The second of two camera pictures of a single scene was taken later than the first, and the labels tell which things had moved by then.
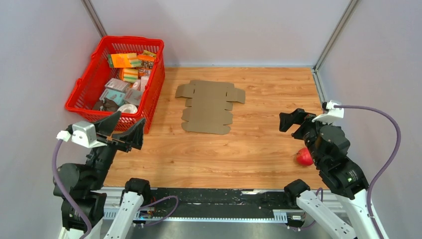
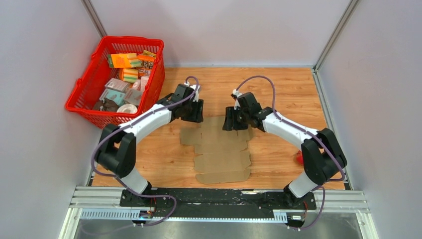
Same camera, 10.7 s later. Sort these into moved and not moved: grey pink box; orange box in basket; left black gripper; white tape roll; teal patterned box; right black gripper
Moved: right black gripper; left black gripper
Not moved: white tape roll; grey pink box; orange box in basket; teal patterned box
